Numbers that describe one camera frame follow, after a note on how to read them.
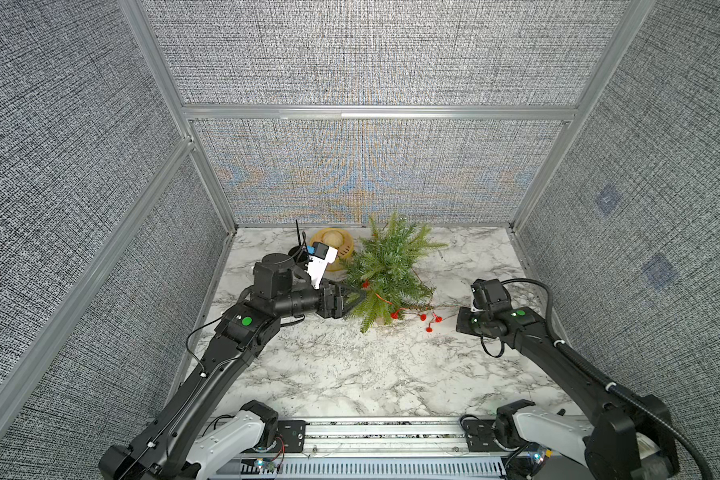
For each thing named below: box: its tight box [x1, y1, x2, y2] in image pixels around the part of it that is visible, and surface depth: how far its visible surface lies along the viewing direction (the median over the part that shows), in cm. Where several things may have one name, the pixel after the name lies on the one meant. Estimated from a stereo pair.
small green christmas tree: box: [340, 212, 448, 333], surface depth 73 cm
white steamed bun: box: [322, 230, 344, 248], surface depth 111 cm
